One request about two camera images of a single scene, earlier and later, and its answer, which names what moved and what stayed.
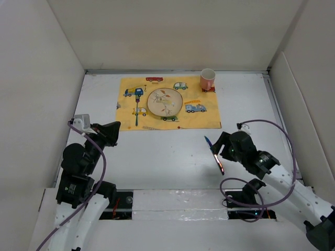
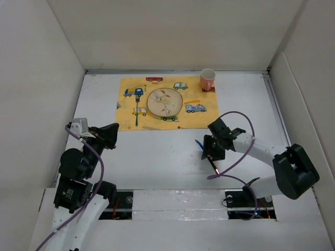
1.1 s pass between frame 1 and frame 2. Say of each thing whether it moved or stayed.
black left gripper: stayed
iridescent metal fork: stayed
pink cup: stayed
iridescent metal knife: moved
